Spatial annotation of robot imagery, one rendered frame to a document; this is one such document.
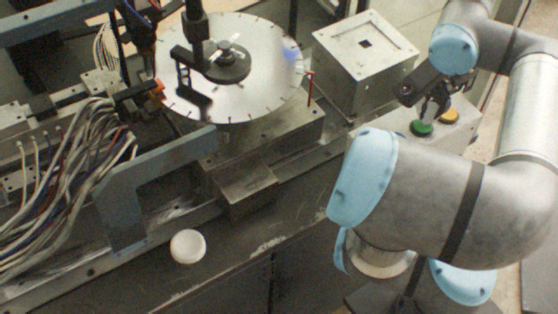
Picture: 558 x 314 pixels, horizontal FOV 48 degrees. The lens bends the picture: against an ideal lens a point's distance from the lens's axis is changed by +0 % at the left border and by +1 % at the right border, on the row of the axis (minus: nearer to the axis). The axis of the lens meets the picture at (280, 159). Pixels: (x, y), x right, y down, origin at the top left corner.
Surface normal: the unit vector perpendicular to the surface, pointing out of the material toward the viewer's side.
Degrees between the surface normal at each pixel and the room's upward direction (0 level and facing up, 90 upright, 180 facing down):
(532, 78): 27
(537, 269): 0
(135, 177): 90
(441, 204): 37
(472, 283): 8
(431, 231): 67
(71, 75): 0
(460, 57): 90
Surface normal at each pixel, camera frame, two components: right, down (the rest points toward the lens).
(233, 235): 0.04, -0.60
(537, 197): 0.48, -0.34
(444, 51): -0.39, 0.73
